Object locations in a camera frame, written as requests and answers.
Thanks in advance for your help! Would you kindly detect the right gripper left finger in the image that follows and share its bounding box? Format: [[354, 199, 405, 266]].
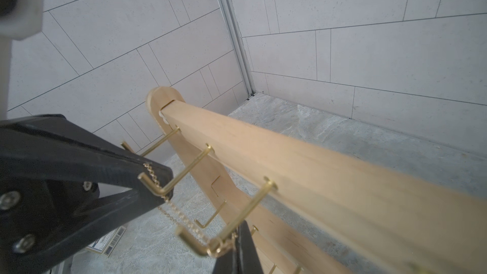
[[213, 237, 240, 274]]

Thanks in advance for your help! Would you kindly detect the small printed card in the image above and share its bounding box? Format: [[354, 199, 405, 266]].
[[86, 226, 126, 257]]

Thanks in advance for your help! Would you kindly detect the wooden jewelry display stand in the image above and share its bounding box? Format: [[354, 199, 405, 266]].
[[138, 86, 486, 273]]

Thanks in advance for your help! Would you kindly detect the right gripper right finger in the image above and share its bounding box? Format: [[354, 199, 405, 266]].
[[238, 221, 263, 274]]

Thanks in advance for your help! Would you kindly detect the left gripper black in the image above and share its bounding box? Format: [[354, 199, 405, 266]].
[[1, 114, 173, 273]]

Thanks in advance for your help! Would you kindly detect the gold necklace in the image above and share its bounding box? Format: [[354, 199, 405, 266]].
[[142, 162, 237, 258]]

